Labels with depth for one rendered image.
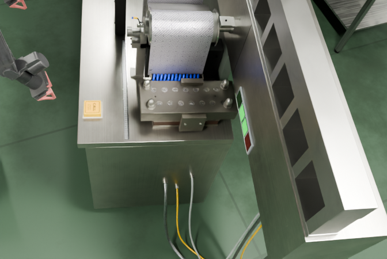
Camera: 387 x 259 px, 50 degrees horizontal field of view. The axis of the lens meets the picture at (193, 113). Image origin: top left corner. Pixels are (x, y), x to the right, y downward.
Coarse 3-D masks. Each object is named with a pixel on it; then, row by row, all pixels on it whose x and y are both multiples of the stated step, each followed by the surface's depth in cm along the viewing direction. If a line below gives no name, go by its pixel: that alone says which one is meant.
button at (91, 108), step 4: (84, 104) 176; (88, 104) 177; (92, 104) 177; (96, 104) 177; (100, 104) 178; (84, 108) 175; (88, 108) 176; (92, 108) 176; (96, 108) 176; (100, 108) 177; (84, 112) 174; (88, 112) 175; (92, 112) 175; (96, 112) 175; (100, 112) 176; (84, 116) 175; (88, 116) 176; (92, 116) 176; (96, 116) 176; (100, 116) 177
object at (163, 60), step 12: (156, 48) 163; (168, 48) 164; (180, 48) 165; (192, 48) 166; (204, 48) 167; (156, 60) 170; (168, 60) 171; (180, 60) 172; (192, 60) 172; (204, 60) 173; (156, 72) 176; (168, 72) 177; (180, 72) 178; (192, 72) 179
